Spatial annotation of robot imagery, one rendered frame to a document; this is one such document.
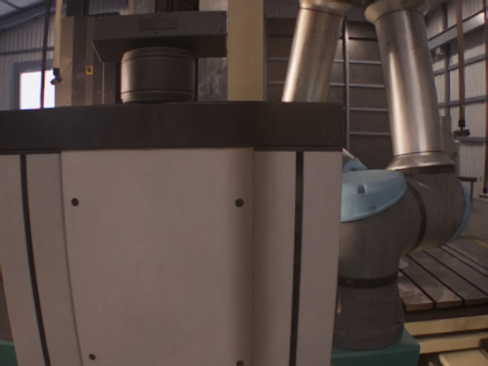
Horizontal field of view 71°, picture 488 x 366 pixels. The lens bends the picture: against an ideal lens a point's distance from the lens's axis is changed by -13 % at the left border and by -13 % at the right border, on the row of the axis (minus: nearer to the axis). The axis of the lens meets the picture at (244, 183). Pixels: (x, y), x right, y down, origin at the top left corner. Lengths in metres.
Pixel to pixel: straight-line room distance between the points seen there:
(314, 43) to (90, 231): 0.44
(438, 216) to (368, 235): 0.14
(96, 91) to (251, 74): 1.00
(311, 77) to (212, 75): 1.79
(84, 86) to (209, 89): 0.83
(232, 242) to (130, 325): 0.13
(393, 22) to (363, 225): 0.34
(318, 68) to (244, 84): 1.77
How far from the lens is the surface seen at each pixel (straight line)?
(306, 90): 0.64
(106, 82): 2.58
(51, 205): 0.38
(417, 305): 1.92
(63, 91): 2.70
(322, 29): 0.63
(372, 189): 0.49
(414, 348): 0.57
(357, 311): 0.53
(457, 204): 0.63
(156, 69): 0.34
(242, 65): 2.41
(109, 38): 0.38
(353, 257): 0.51
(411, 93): 0.63
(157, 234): 0.36
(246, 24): 2.47
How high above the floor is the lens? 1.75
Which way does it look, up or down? 6 degrees down
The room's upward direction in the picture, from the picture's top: straight up
